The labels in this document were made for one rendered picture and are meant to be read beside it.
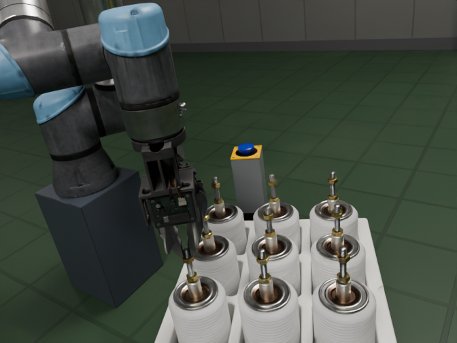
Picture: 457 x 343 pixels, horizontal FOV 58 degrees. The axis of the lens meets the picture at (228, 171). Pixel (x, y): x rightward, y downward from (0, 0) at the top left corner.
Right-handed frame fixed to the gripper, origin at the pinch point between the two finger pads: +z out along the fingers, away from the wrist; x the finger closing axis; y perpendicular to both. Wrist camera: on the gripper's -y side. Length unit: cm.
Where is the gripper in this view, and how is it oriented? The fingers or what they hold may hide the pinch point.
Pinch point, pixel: (185, 246)
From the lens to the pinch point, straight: 65.7
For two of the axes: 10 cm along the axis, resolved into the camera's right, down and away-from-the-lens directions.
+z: 1.4, 8.8, 4.5
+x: 9.9, -1.6, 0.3
